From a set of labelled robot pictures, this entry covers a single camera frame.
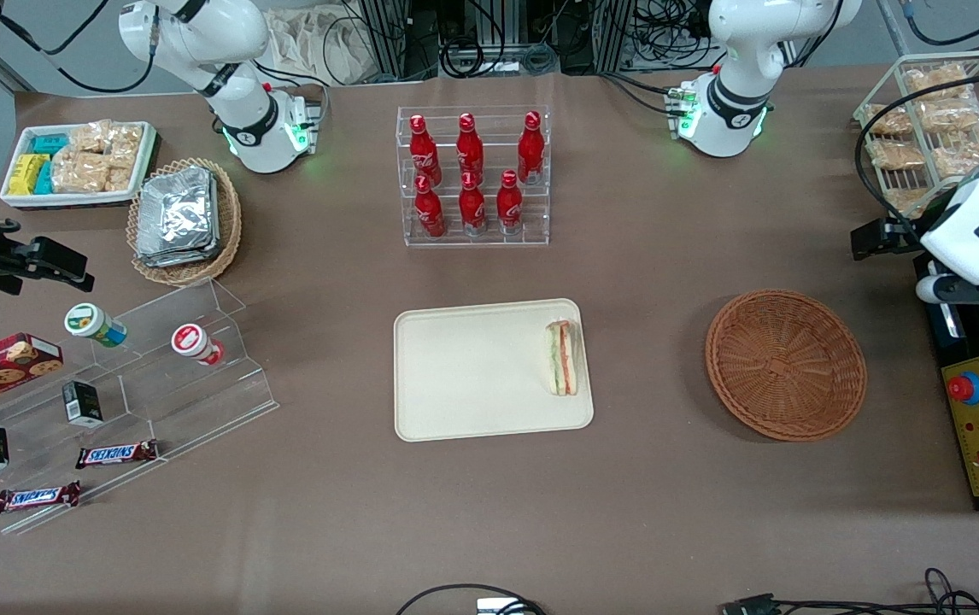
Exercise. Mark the aluminium frame post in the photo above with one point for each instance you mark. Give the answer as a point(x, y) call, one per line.
point(383, 34)
point(613, 34)

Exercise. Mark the yellow snack pack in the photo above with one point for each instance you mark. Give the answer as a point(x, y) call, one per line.
point(26, 173)

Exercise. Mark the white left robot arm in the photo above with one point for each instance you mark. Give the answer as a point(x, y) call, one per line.
point(733, 51)

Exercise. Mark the white rectangular snack tray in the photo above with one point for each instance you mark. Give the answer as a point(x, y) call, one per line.
point(71, 201)

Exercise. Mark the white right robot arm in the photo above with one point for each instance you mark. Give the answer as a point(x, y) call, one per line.
point(199, 38)

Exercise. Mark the brown round wicker basket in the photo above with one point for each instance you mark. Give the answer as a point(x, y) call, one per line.
point(784, 367)

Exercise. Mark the clear acrylic stepped shelf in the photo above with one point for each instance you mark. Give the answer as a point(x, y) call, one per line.
point(190, 401)

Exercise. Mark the beige cloth bag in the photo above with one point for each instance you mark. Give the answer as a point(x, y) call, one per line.
point(319, 47)

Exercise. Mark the cream plastic tray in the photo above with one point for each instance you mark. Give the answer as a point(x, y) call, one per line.
point(472, 376)

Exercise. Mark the clear acrylic bottle rack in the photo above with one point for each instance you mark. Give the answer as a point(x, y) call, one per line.
point(489, 241)

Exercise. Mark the light oval wicker basket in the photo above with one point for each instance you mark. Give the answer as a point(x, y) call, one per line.
point(229, 222)

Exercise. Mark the green lid yogurt cup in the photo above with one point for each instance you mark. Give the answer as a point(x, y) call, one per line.
point(92, 323)

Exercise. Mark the clear bag of crackers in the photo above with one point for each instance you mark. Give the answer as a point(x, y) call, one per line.
point(79, 172)
point(126, 145)
point(90, 137)

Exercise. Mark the silver foil pack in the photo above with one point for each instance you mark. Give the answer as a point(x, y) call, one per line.
point(178, 213)

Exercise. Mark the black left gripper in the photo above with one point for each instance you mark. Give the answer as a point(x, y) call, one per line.
point(905, 237)

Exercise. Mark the clear bag fried snack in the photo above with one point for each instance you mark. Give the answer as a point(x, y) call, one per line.
point(964, 147)
point(949, 113)
point(887, 120)
point(895, 155)
point(938, 79)

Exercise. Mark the triangular sandwich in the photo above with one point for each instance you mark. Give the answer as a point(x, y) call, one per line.
point(562, 359)

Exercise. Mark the red emergency stop button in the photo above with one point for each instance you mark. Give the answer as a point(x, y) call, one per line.
point(964, 389)

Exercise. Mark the red lid yogurt cup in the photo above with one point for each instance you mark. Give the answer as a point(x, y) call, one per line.
point(192, 342)

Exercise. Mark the teal snack pack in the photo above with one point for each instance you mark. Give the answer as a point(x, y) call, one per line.
point(44, 179)
point(49, 143)

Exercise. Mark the snickers chocolate bar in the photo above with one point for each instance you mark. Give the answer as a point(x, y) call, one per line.
point(117, 453)
point(35, 497)

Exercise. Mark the red cola bottle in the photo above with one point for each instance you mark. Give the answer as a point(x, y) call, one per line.
point(430, 212)
point(472, 209)
point(470, 149)
point(509, 207)
point(424, 152)
point(530, 149)

